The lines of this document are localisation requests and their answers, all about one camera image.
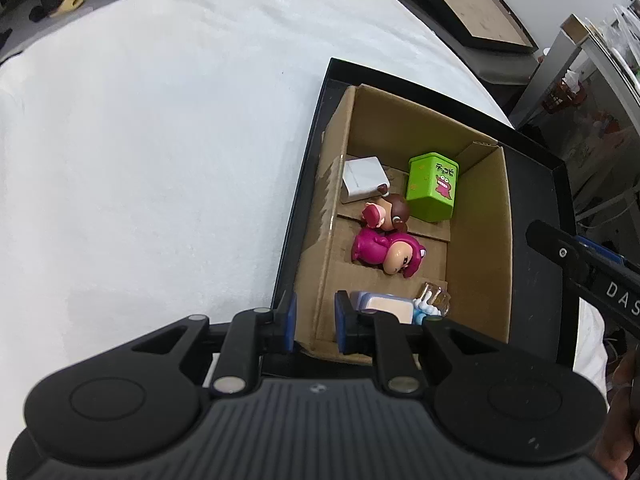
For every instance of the yellow slipper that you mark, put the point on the yellow slipper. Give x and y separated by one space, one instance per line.
70 2

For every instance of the person's right hand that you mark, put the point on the person's right hand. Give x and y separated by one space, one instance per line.
622 425

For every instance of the black slipper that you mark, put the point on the black slipper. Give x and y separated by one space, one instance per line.
39 12

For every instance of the red basket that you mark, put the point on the red basket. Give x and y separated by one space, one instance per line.
562 92

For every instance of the clear plastic box blue rim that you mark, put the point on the clear plastic box blue rim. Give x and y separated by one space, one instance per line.
385 305

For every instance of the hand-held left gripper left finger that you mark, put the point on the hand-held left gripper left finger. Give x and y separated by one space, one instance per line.
290 322

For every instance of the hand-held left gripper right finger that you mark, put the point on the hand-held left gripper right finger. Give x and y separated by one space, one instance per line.
342 322

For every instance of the black tray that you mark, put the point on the black tray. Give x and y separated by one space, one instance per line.
540 200

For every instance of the black framed brown board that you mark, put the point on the black framed brown board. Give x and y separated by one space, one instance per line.
475 5

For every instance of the brown cardboard box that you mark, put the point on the brown cardboard box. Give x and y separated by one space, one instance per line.
475 240

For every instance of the grey table leg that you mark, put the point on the grey table leg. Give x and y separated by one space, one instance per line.
547 70

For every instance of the white charger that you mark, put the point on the white charger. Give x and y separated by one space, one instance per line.
362 177

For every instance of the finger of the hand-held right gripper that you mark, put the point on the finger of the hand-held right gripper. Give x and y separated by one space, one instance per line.
555 247

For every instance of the brown-haired doll figurine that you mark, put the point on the brown-haired doll figurine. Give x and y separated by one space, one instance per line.
395 210

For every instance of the pink doll figurine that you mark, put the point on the pink doll figurine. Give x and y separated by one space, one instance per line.
372 245

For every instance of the green tin box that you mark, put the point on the green tin box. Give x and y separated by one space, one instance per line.
432 190

